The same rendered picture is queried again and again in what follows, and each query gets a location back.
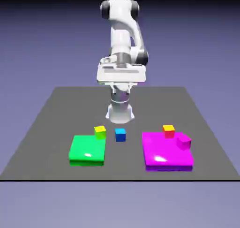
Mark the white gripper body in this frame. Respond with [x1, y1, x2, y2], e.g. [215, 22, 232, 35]
[96, 62, 147, 86]

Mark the small lime green cube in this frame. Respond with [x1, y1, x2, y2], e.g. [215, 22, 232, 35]
[94, 125, 107, 140]

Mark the small blue cube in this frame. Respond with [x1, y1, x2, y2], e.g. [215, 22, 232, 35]
[114, 128, 127, 143]

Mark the small red cube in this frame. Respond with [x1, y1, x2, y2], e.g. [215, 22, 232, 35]
[162, 124, 176, 139]

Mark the small magenta cube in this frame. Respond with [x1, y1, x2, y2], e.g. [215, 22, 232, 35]
[176, 134, 192, 150]

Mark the large green box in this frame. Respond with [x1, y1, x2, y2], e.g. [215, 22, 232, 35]
[68, 135, 106, 167]

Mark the large magenta box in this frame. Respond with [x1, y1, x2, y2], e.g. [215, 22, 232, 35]
[142, 131, 194, 172]

